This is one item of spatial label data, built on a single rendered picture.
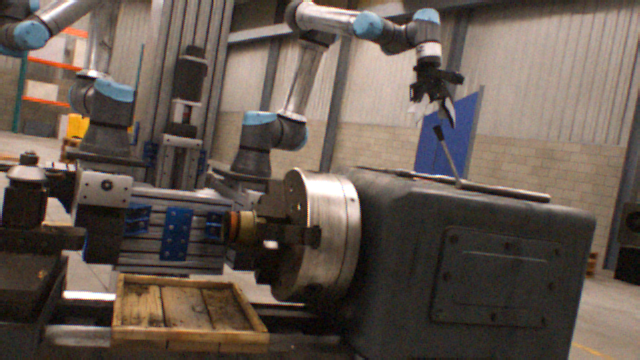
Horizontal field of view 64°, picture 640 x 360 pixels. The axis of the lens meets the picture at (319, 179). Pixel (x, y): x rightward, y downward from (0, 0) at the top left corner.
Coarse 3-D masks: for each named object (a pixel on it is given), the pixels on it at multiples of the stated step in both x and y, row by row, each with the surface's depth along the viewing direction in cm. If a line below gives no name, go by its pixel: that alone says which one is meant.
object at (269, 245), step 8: (264, 240) 122; (256, 248) 119; (264, 248) 120; (272, 248) 120; (280, 248) 121; (248, 256) 120; (256, 256) 120; (264, 256) 121; (272, 256) 121; (256, 264) 121; (264, 264) 122; (272, 264) 122; (256, 272) 125; (264, 272) 123; (272, 272) 123; (256, 280) 124; (264, 280) 124; (272, 280) 124
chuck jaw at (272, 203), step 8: (272, 184) 126; (280, 184) 127; (264, 192) 128; (272, 192) 125; (280, 192) 126; (264, 200) 122; (272, 200) 123; (280, 200) 124; (256, 208) 120; (264, 208) 121; (272, 208) 122; (280, 208) 123; (264, 216) 120; (272, 216) 121; (280, 216) 122; (288, 216) 122; (288, 224) 125
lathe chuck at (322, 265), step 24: (288, 192) 123; (312, 192) 111; (336, 192) 114; (312, 216) 108; (336, 216) 110; (336, 240) 109; (288, 264) 116; (312, 264) 108; (336, 264) 110; (288, 288) 113
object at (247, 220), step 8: (224, 216) 118; (232, 216) 115; (240, 216) 115; (248, 216) 116; (256, 216) 116; (224, 224) 119; (232, 224) 114; (240, 224) 114; (248, 224) 115; (256, 224) 115; (224, 232) 119; (232, 232) 114; (240, 232) 114; (248, 232) 114; (224, 240) 114; (232, 240) 114; (240, 240) 114; (248, 240) 115; (256, 240) 117; (248, 248) 117
